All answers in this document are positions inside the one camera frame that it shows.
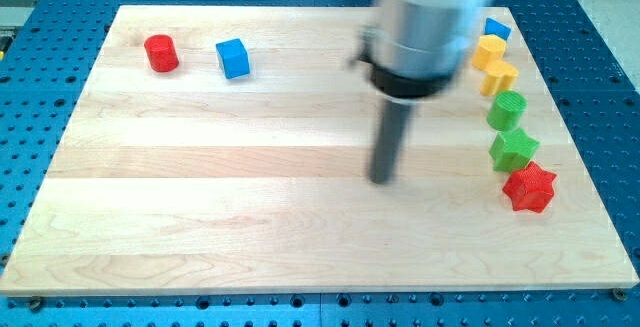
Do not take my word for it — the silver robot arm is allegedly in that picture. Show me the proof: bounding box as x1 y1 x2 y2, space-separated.
358 0 493 184

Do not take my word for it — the left board clamp screw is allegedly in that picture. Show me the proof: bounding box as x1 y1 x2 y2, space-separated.
26 296 45 313

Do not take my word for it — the yellow heart block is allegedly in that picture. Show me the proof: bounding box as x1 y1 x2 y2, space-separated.
480 60 519 96

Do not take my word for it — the blue triangle block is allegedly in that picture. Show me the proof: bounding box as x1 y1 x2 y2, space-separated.
484 17 512 41

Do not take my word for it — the green cylinder block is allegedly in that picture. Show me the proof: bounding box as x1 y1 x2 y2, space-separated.
486 91 528 131

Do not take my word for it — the green star block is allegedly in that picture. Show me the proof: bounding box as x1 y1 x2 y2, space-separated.
489 128 540 173

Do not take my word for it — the blue cube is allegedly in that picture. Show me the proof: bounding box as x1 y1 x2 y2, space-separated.
215 38 250 79

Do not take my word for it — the red star block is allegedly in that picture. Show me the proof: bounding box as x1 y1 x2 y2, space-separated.
502 162 557 213

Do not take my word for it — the board clamp screw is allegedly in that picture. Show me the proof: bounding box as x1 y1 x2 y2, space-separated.
26 296 45 313
611 288 628 303

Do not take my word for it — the red cylinder block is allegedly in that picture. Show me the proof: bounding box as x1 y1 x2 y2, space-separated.
143 34 179 73

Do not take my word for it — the right board clamp screw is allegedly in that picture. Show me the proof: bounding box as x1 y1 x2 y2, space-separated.
611 288 628 303

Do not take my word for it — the yellow hexagon block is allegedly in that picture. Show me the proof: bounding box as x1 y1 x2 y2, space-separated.
471 34 507 70

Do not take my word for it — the wooden board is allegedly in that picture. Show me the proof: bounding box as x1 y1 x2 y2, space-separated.
1 5 638 296

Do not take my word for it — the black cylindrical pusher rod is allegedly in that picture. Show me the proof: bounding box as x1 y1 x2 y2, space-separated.
368 97 415 184

